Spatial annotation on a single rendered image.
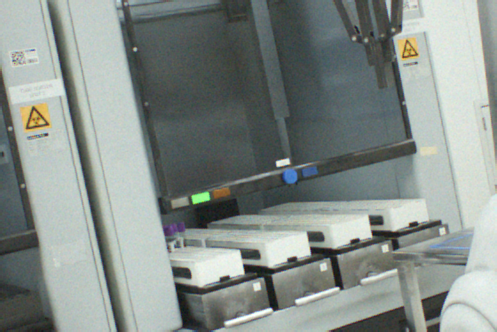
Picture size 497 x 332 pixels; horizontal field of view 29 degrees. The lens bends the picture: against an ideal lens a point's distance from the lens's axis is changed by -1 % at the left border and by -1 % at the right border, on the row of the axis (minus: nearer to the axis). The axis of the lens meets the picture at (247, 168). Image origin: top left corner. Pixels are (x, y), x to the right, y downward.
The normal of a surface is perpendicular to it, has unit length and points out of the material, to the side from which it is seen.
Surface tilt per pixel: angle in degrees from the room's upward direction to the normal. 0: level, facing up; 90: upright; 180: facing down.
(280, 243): 90
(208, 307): 90
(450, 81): 90
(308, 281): 90
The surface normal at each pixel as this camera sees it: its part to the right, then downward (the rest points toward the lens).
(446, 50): 0.45, -0.04
